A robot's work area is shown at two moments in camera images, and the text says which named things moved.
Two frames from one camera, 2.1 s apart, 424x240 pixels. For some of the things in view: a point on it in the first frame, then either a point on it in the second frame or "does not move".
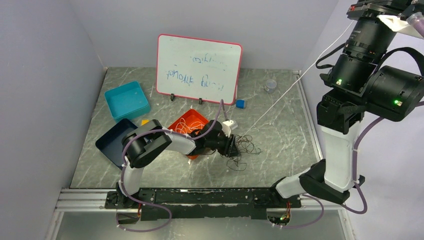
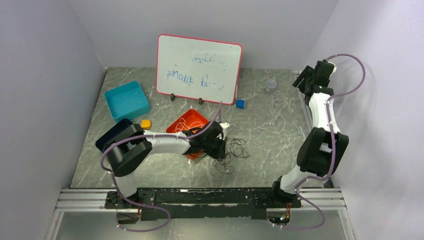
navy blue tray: x=111 y=143 does not move
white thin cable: x=295 y=77 → x=271 y=113
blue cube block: x=240 y=103 does not move
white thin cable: x=182 y=126 does not move
